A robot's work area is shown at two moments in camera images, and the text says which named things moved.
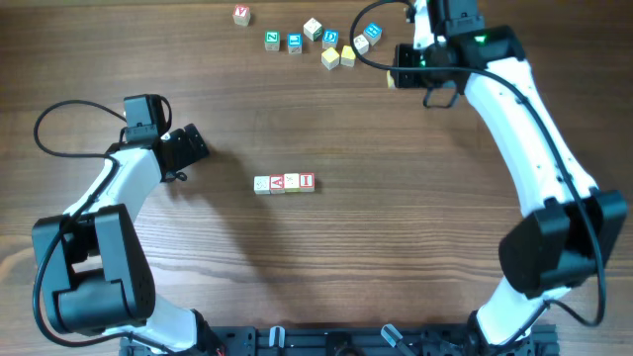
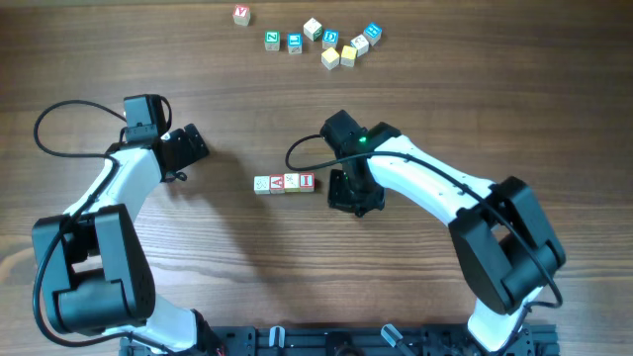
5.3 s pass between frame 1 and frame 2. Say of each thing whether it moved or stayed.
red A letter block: stayed
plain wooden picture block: stayed
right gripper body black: moved
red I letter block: stayed
